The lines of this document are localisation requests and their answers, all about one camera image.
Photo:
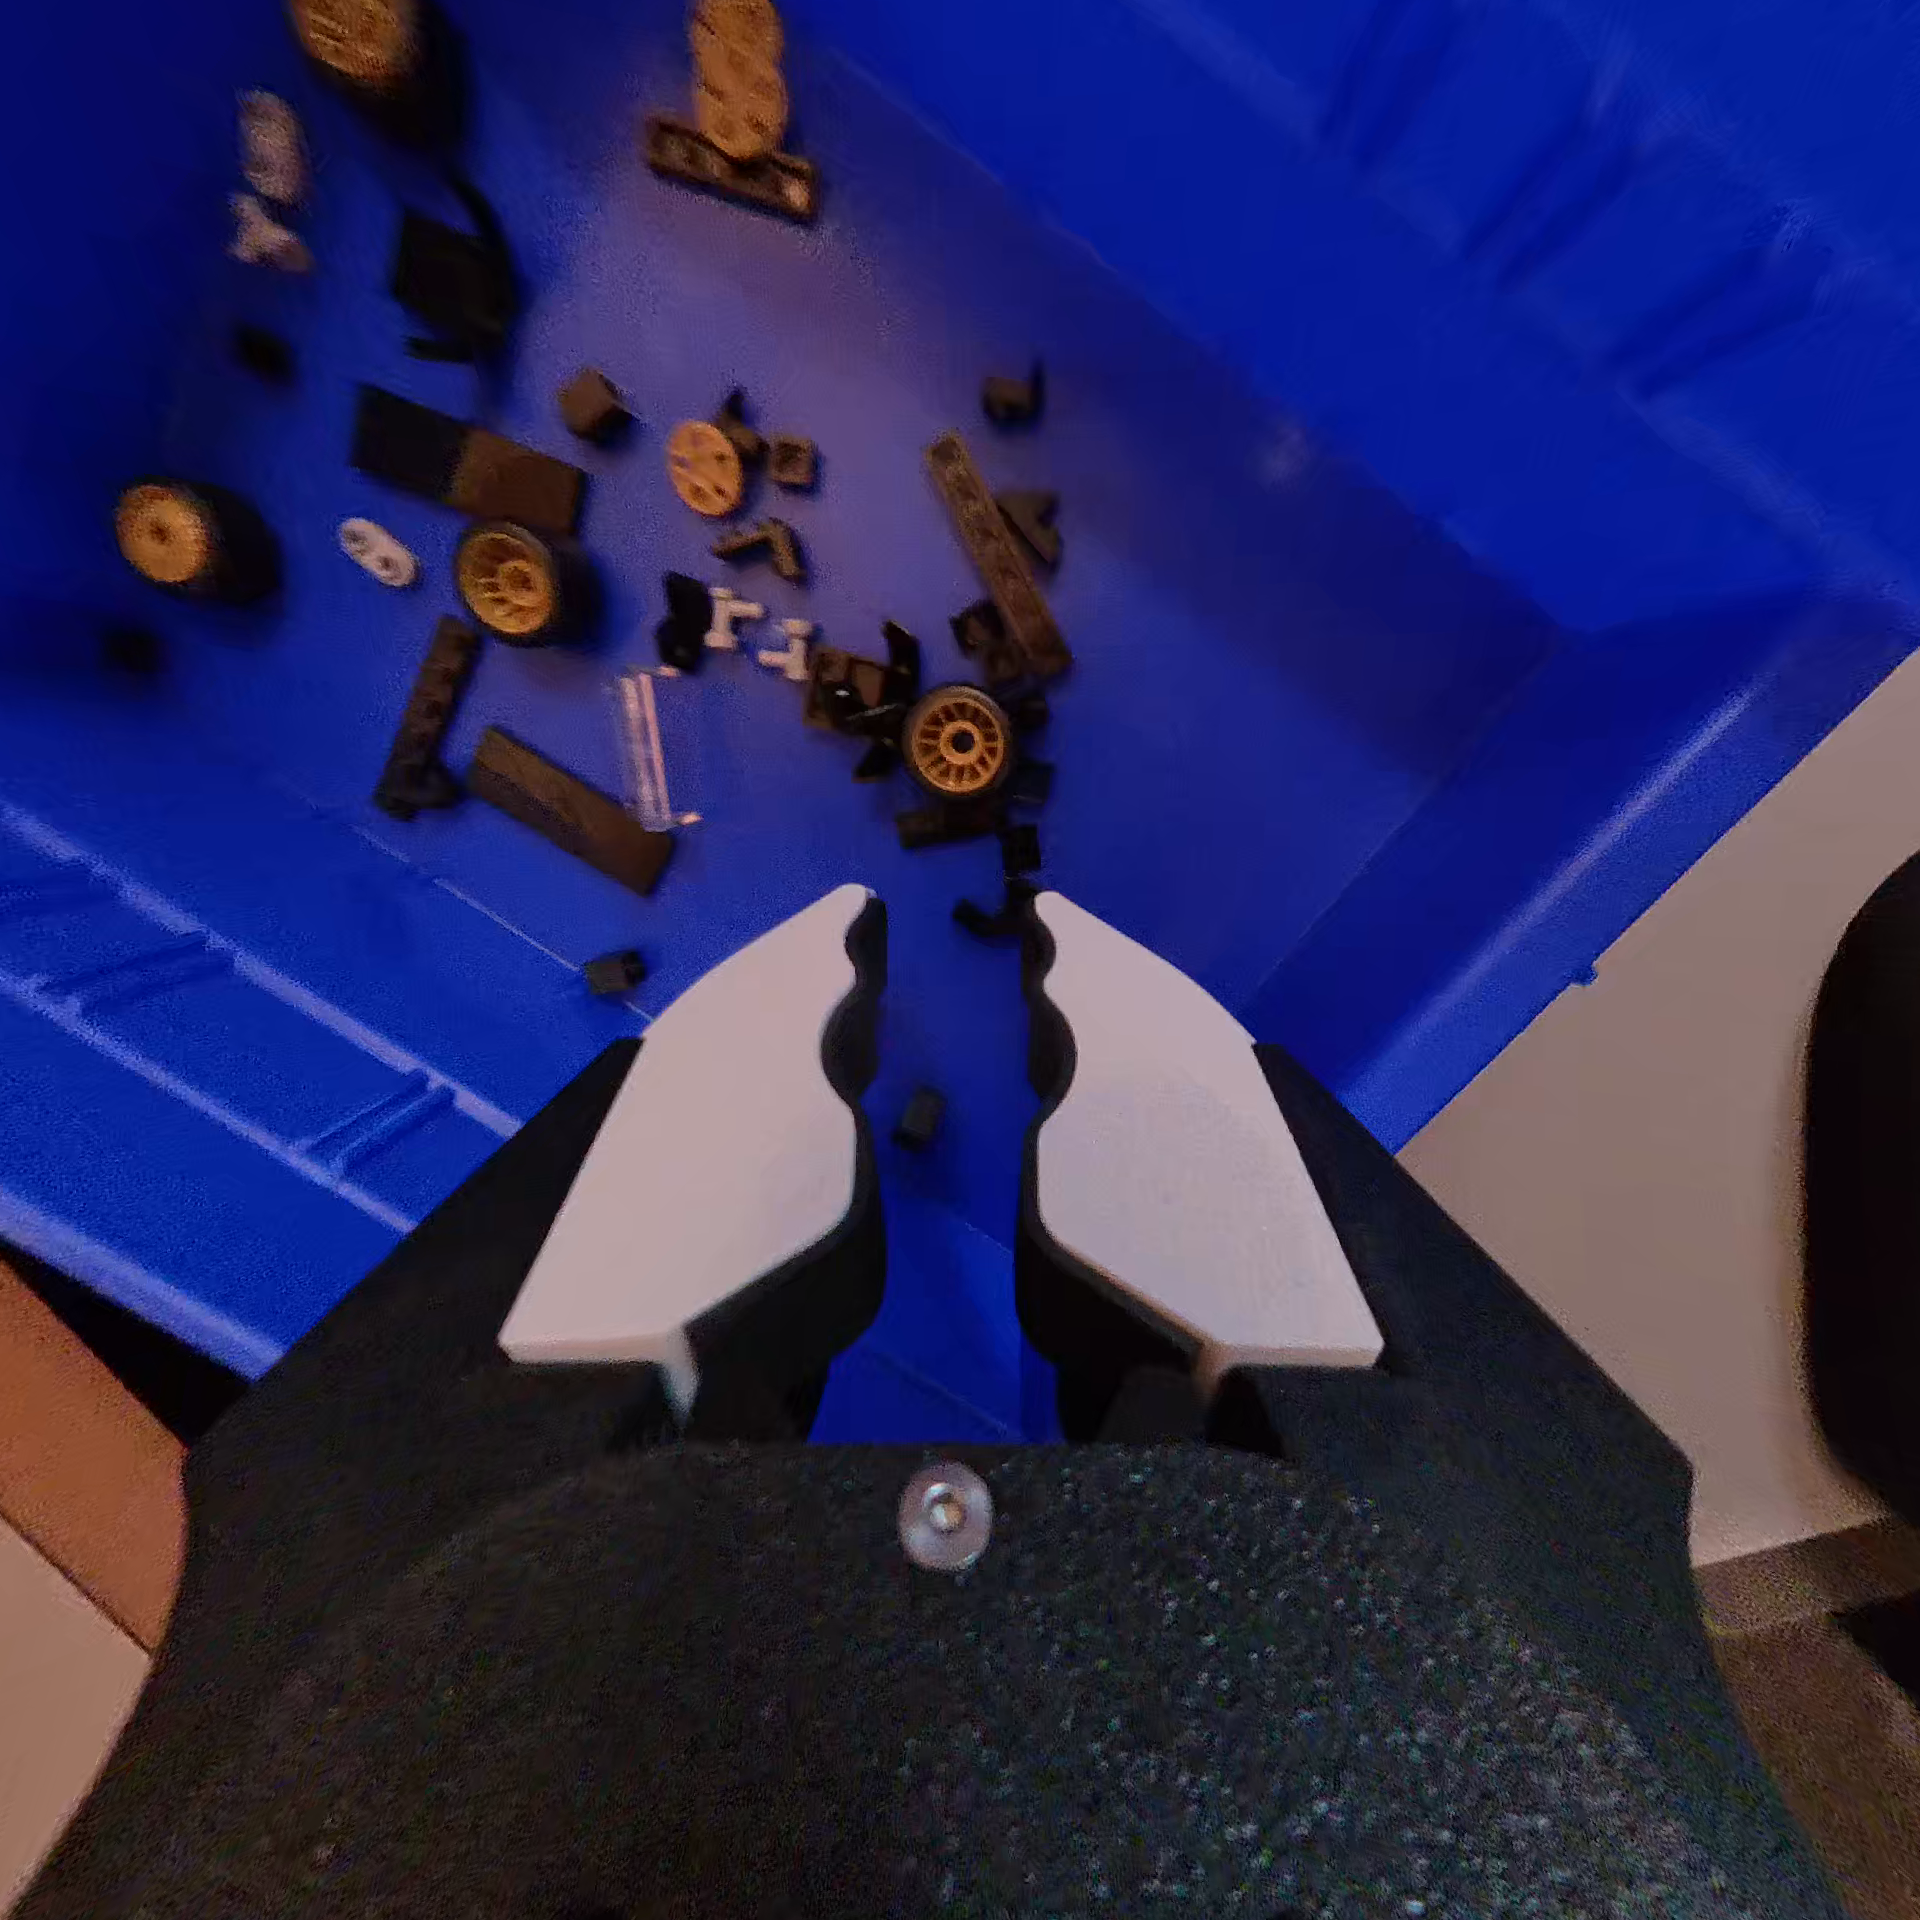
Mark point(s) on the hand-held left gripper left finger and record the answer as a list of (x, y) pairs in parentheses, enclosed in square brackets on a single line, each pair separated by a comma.
[(690, 1188)]

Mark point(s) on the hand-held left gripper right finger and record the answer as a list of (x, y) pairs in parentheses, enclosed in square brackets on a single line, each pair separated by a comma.
[(1200, 1188)]

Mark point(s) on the pile of lego parts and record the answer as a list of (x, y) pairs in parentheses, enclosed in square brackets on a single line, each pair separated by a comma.
[(957, 740)]

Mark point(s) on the blue plastic bin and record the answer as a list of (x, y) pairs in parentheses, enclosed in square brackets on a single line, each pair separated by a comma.
[(1352, 450)]

